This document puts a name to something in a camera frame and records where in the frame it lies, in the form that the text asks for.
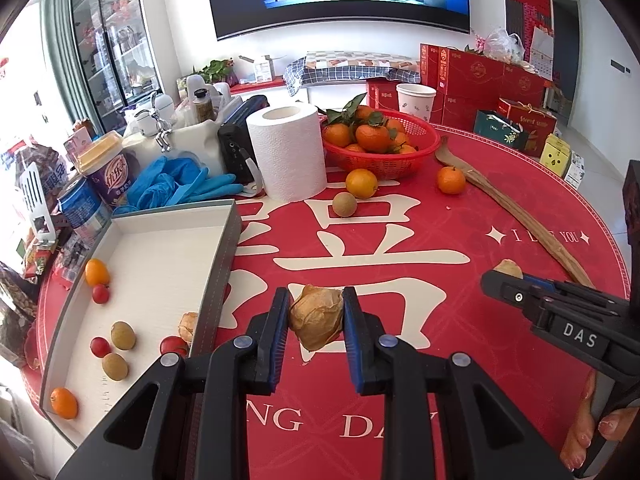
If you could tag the potted green plant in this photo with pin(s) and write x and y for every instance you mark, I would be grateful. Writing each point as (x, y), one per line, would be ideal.
(215, 70)

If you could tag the physalis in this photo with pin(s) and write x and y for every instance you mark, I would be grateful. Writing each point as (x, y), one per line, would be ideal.
(189, 327)
(316, 320)
(509, 267)

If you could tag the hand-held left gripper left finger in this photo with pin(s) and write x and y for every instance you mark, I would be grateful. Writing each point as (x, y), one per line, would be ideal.
(280, 325)

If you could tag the brown bottle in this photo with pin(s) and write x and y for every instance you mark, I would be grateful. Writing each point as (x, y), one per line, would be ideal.
(202, 107)

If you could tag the dark green gift bag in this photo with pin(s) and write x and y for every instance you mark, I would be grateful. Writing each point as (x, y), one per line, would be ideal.
(500, 130)

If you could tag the blue rubber gloves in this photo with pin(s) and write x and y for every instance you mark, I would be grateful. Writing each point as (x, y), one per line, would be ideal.
(170, 185)

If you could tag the red gift carton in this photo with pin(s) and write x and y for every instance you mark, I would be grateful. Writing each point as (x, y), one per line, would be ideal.
(455, 110)
(472, 72)
(382, 94)
(429, 65)
(525, 85)

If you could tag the clear plastic bag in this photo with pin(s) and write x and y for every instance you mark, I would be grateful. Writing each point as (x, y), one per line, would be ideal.
(505, 45)

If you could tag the white paper towel roll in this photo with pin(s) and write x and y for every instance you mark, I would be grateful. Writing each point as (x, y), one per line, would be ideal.
(290, 155)

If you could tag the yellowish orange with stem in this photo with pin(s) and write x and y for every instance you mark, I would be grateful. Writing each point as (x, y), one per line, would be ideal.
(96, 272)

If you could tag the small white box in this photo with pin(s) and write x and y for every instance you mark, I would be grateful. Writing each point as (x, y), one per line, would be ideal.
(262, 70)

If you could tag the red wall decoration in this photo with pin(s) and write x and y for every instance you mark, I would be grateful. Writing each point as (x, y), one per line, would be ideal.
(527, 0)

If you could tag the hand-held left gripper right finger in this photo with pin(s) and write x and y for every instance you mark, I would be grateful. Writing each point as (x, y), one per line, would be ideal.
(351, 330)

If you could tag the red plastic basket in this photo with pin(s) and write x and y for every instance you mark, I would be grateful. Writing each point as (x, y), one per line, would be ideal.
(385, 165)

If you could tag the red snack packet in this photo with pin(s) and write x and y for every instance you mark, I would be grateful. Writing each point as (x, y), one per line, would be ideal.
(42, 260)

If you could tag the white plastic clip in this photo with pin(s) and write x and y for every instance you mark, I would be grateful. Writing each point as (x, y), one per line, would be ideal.
(37, 200)

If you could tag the glass door cabinet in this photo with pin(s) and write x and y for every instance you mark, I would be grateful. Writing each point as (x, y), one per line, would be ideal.
(110, 45)

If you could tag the tangerine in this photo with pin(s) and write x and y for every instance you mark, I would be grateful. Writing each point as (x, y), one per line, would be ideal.
(64, 402)
(361, 182)
(451, 180)

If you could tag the yellow carton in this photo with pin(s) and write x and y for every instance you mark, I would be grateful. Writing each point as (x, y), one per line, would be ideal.
(556, 155)

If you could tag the wooden back scratcher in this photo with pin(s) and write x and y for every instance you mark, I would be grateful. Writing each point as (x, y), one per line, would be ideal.
(525, 210)

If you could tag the dark striped case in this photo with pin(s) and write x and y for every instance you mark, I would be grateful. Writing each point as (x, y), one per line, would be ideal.
(245, 109)

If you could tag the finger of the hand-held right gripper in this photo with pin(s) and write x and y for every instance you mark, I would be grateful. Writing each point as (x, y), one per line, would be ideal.
(505, 292)
(590, 294)

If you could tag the black portable speaker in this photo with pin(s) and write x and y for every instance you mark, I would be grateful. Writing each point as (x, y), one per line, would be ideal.
(235, 155)

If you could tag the wall calendar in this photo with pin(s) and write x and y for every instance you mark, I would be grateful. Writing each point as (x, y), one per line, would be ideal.
(542, 52)

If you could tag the purple yogurt cup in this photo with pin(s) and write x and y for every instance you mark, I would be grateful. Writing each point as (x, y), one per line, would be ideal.
(112, 175)

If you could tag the white printed paper cup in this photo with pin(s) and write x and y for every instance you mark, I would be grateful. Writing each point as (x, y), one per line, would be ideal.
(416, 102)

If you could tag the small white carton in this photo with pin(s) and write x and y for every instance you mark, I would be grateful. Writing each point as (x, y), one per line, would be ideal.
(575, 170)

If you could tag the printed snack bag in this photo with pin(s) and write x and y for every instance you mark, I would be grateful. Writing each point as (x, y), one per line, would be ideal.
(30, 160)

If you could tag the pile of leafy tangerines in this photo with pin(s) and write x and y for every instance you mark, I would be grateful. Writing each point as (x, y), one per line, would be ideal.
(372, 137)

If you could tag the black wall switch plate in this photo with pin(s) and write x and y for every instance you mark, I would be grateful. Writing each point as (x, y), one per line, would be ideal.
(620, 65)

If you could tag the small green-brown kiwi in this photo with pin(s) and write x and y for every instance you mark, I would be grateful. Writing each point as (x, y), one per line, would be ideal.
(115, 365)
(344, 205)
(122, 335)

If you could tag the person's right hand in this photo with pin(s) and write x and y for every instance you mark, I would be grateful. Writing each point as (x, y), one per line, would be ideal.
(577, 435)

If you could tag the red cherry tomato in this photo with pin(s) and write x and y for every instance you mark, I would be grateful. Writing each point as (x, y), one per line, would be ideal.
(100, 346)
(172, 345)
(100, 294)

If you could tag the grey box tray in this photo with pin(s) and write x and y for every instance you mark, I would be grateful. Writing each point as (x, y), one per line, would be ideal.
(150, 260)

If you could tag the blue drink can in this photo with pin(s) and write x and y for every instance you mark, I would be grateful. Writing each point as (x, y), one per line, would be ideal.
(85, 210)

